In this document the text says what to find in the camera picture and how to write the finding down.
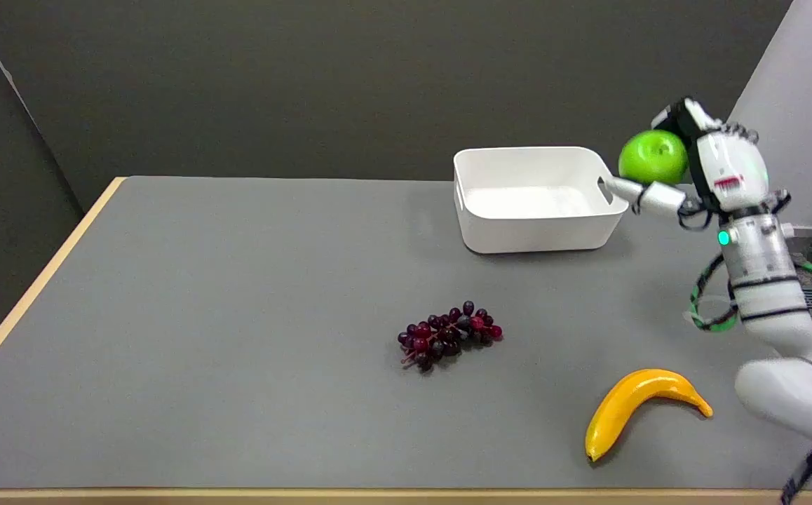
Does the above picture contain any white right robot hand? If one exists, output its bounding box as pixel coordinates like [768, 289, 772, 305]
[601, 97, 792, 231]

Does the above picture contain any green apple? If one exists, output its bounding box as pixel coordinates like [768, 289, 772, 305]
[618, 130, 690, 187]

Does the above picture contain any yellow banana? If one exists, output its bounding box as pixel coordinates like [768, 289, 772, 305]
[585, 369, 714, 463]

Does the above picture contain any white plastic box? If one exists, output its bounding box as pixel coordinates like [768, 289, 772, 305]
[452, 146, 630, 255]

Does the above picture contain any green and black cable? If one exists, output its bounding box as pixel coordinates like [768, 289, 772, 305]
[689, 251, 739, 333]

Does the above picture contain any dark red grape bunch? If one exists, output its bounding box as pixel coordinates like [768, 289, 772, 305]
[398, 301, 503, 372]

